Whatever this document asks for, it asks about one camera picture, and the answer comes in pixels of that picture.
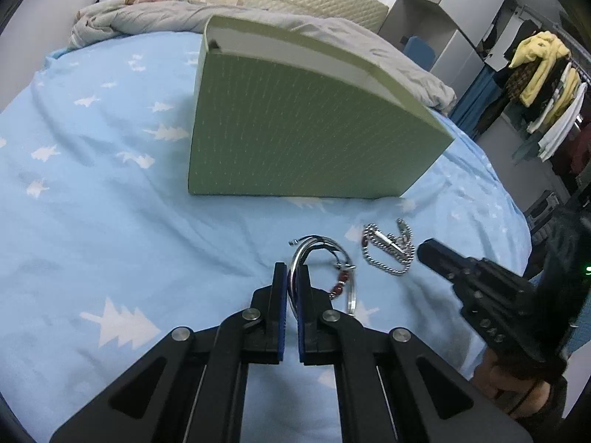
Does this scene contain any silver bangle bracelet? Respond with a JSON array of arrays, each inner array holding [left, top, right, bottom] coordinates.
[[286, 235, 359, 315]]

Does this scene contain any person's right hand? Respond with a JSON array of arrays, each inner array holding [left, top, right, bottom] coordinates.
[[471, 348, 567, 419]]

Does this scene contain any blue tree-print bedsheet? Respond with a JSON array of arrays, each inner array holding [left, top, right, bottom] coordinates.
[[1, 32, 531, 442]]

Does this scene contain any white hanging garment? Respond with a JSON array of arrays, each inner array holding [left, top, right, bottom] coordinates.
[[538, 82, 588, 161]]

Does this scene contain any green cardboard box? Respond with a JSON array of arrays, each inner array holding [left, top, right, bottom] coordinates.
[[187, 15, 452, 199]]

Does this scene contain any blue curtain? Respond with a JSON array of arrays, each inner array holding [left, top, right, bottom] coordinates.
[[450, 65, 501, 137]]

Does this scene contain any grey duvet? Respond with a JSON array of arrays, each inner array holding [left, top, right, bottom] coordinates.
[[67, 0, 457, 114]]

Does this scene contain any blue chair back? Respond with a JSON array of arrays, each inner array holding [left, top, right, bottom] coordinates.
[[403, 36, 436, 71]]

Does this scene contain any yellow hoodie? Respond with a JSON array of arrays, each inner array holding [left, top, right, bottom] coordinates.
[[509, 31, 570, 107]]

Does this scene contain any grey white wardrobe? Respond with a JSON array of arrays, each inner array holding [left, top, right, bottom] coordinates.
[[379, 0, 504, 86]]

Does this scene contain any red bead cord bracelet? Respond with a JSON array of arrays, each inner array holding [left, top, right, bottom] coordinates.
[[327, 262, 356, 300]]

